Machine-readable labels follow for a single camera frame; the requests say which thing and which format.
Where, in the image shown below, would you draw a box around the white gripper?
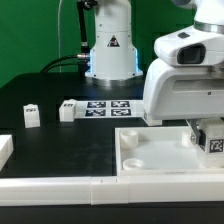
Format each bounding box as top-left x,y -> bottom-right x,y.
143,59 -> 224,148

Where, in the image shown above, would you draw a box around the white square tabletop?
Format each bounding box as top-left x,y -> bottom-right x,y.
115,126 -> 224,176

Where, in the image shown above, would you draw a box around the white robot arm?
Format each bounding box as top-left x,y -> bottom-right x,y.
77,0 -> 224,127

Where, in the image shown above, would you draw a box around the white marker sheet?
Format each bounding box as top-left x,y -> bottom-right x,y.
75,100 -> 144,119

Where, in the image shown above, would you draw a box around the white left fence block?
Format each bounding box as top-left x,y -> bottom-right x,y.
0,135 -> 14,171

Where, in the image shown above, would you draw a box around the white front fence rail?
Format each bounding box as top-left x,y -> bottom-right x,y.
0,174 -> 224,206

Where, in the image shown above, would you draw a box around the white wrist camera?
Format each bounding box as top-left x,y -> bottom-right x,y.
154,26 -> 224,66

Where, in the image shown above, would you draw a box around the black cables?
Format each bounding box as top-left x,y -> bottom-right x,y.
39,0 -> 98,74

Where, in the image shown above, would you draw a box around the white thin cable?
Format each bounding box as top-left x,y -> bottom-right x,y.
57,0 -> 64,74

